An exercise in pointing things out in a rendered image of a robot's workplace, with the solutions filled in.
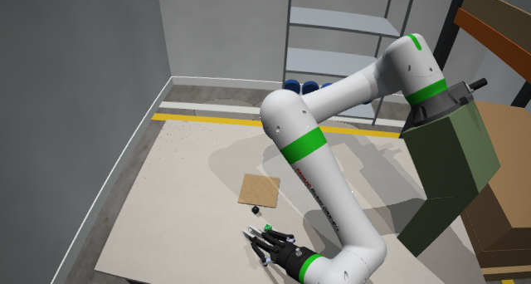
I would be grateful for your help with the tan square mat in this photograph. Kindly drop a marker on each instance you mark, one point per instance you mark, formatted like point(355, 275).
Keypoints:
point(259, 190)

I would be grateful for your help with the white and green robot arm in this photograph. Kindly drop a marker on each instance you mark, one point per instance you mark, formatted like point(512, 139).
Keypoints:
point(291, 121)

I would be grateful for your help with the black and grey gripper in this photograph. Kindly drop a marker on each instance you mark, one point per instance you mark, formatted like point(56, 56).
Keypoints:
point(276, 256)

